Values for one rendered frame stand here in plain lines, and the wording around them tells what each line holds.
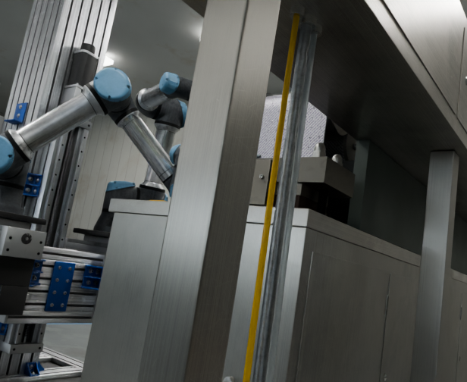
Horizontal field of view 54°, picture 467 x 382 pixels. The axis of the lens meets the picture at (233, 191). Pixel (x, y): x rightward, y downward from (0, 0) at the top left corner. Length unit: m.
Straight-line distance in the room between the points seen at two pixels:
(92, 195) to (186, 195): 7.61
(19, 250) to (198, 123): 1.16
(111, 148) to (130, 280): 6.79
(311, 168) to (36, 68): 1.37
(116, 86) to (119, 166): 6.18
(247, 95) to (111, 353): 0.96
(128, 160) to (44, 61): 5.62
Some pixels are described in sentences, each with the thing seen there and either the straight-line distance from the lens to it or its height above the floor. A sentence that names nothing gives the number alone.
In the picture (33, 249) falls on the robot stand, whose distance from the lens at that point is 1.60.
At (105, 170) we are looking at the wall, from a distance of 7.97.
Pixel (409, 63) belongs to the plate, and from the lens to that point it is 0.87.
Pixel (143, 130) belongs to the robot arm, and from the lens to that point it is 1.70.
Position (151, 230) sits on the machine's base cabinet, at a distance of 1.25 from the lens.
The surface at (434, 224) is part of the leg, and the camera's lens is 1.28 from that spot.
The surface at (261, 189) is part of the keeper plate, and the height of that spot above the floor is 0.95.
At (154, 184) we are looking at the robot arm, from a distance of 2.04.
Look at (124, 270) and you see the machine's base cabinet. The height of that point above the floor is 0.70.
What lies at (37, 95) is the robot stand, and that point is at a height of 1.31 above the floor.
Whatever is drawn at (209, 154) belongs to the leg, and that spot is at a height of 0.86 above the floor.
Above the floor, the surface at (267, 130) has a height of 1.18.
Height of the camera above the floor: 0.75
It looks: 10 degrees up
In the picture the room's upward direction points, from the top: 9 degrees clockwise
